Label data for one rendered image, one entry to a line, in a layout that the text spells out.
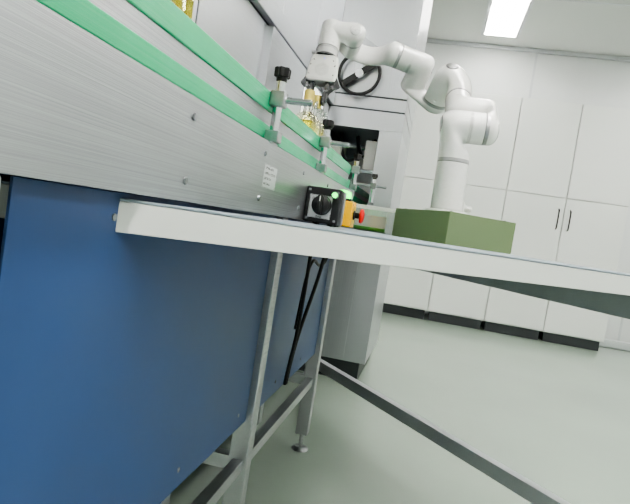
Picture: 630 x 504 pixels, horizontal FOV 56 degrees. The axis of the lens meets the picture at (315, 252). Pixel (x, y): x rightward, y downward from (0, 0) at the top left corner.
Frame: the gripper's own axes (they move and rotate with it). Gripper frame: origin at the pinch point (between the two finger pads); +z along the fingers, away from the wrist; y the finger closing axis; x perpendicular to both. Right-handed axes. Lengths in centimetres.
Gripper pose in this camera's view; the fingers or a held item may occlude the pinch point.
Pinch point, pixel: (317, 98)
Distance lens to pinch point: 206.1
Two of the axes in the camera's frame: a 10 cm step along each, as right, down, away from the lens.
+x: 1.4, 2.3, 9.6
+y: 9.7, 1.6, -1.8
